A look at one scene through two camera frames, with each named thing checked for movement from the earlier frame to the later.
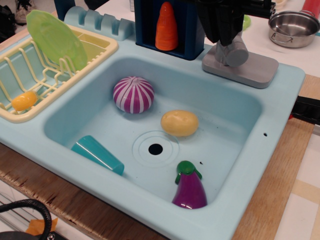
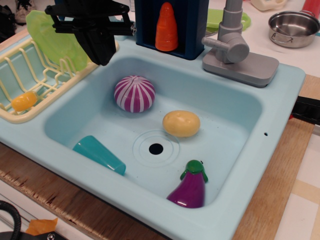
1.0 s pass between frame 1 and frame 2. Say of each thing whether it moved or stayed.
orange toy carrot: stayed
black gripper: moved
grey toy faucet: stayed
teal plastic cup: stayed
